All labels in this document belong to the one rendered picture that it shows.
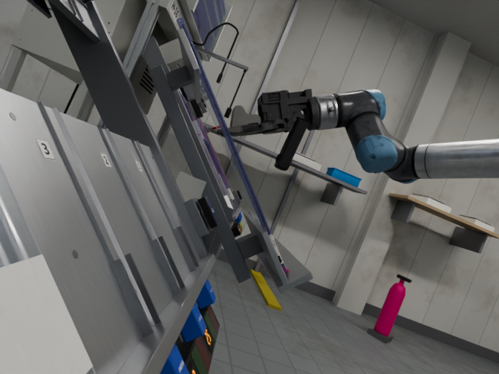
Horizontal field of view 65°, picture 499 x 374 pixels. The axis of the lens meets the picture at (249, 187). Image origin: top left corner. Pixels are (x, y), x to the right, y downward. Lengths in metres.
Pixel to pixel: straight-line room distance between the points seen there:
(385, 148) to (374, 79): 3.90
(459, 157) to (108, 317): 0.73
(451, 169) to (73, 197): 0.73
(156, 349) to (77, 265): 0.07
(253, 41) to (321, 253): 2.42
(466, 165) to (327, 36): 3.83
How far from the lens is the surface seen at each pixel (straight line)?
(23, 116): 0.30
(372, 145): 0.80
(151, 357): 0.26
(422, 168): 0.90
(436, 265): 5.12
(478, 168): 0.86
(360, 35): 4.73
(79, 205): 0.30
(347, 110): 0.86
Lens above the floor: 0.85
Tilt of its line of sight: level
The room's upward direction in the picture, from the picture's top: 22 degrees clockwise
